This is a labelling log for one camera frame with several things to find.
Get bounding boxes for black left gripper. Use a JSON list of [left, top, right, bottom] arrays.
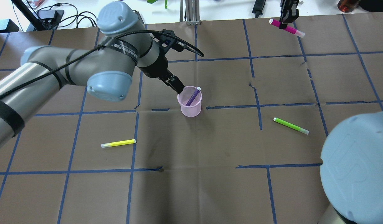
[[138, 30, 185, 95]]

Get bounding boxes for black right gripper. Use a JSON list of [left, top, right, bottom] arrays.
[[280, 0, 300, 23]]

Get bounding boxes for pink pen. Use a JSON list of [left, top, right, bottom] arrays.
[[269, 18, 306, 38]]

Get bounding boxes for purple pen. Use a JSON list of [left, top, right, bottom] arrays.
[[186, 87, 201, 106]]

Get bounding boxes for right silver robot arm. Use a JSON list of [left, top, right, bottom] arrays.
[[267, 0, 383, 224]]

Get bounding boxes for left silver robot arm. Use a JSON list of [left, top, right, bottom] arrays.
[[0, 1, 193, 149]]

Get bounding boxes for pink mesh cup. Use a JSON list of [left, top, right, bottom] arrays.
[[177, 86, 202, 117]]

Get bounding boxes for yellow pen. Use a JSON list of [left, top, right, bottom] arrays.
[[100, 139, 137, 148]]

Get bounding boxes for green pen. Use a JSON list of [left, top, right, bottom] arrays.
[[273, 117, 310, 135]]

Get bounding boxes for black power adapter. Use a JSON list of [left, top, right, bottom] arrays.
[[37, 10, 64, 24]]

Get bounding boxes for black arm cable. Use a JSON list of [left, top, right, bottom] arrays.
[[0, 30, 205, 101]]

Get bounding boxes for aluminium frame post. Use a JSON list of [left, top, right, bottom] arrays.
[[180, 0, 201, 26]]

